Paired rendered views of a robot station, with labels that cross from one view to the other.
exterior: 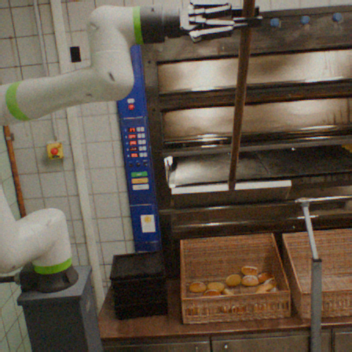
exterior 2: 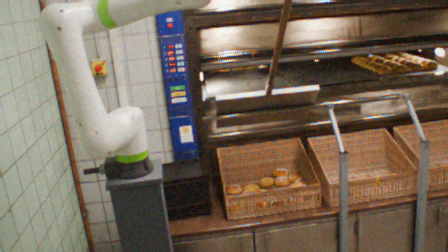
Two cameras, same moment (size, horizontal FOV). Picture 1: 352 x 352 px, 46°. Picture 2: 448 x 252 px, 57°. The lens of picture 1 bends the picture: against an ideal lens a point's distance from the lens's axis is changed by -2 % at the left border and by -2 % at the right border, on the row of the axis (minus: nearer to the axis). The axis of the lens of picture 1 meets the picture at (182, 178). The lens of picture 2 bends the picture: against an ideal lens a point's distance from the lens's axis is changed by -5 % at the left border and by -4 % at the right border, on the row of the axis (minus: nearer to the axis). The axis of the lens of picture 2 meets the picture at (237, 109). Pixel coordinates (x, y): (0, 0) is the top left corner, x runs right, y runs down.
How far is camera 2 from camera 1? 0.39 m
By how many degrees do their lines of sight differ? 8
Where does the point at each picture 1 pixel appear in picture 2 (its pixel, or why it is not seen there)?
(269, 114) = (293, 30)
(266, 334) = (302, 222)
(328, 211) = (346, 116)
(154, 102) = (190, 21)
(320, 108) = (336, 24)
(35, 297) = (121, 182)
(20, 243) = (114, 132)
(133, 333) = (183, 231)
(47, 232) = (132, 124)
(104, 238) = not seen: hidden behind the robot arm
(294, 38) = not seen: outside the picture
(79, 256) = not seen: hidden behind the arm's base
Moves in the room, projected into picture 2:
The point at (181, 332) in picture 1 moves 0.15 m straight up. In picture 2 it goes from (227, 227) to (225, 203)
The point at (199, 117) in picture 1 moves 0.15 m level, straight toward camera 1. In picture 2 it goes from (232, 34) to (234, 36)
